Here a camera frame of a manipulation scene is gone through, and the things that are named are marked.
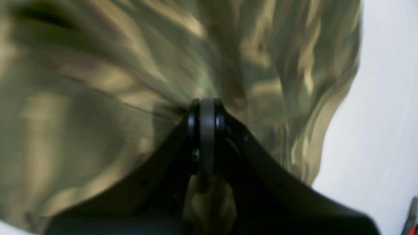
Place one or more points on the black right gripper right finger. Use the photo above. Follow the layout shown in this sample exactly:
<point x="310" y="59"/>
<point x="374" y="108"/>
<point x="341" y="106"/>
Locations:
<point x="268" y="199"/>

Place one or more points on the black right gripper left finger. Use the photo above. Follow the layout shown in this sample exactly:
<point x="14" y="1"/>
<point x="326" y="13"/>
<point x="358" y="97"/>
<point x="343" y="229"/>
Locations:
<point x="148" y="201"/>

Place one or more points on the camouflage T-shirt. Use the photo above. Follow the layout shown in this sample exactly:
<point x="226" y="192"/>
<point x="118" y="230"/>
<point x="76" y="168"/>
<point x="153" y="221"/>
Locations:
<point x="90" y="88"/>

